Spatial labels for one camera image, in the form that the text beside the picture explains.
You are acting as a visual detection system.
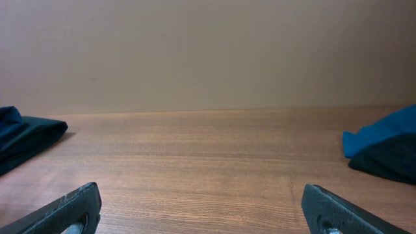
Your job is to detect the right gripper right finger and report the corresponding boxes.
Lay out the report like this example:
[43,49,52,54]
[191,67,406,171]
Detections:
[301,184,410,234]

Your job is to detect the navy blue shorts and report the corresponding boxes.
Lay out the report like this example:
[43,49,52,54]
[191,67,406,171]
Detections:
[1,106,23,143]

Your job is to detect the black garment in pile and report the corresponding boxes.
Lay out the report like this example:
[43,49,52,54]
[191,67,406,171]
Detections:
[348,133,415,185]

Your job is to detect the blue t-shirt pile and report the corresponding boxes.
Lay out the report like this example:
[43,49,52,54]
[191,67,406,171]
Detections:
[342,105,415,159]

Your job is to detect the folded black garment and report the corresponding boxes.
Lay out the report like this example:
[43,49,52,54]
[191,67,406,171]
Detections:
[1,116,68,176]

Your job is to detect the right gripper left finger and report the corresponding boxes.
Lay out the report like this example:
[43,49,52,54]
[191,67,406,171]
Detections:
[1,182,102,234]

